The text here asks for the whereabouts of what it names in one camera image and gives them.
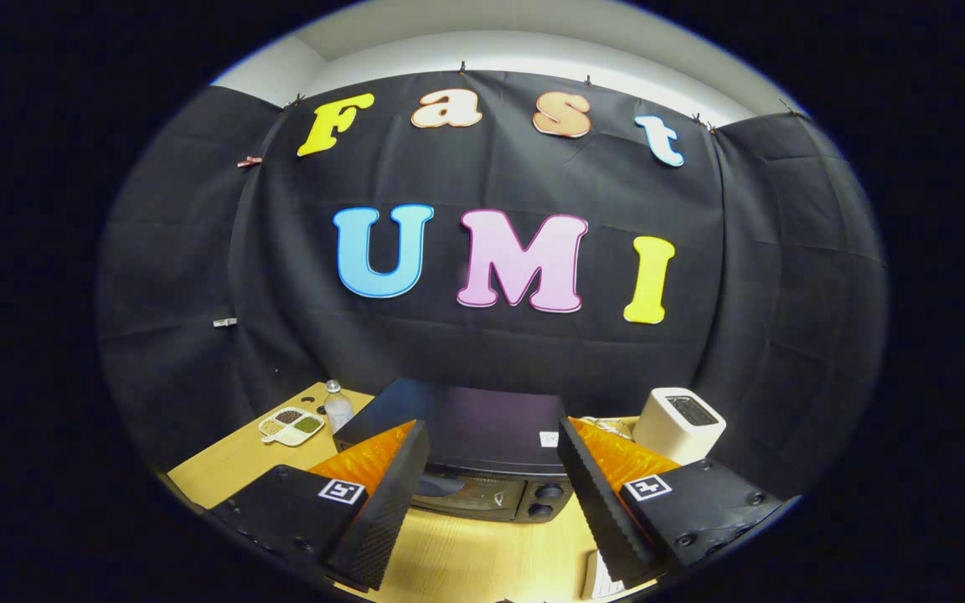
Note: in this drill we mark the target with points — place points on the white divided spice dish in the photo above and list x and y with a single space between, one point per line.
290 427

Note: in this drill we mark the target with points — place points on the clear plastic bottle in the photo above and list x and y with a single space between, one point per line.
337 410

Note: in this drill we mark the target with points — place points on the white bread toaster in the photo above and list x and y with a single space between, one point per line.
675 431

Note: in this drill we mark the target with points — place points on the black toaster oven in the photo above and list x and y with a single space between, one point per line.
482 427

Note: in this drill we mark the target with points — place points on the white slotted tray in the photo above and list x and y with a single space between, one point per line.
598 582

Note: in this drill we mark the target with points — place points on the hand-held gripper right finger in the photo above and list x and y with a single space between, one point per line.
604 519

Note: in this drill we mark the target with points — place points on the pink clip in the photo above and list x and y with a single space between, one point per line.
250 161

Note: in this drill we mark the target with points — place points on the black backdrop cloth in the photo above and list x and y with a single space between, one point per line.
516 176

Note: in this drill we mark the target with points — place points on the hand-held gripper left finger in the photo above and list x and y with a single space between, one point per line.
382 519

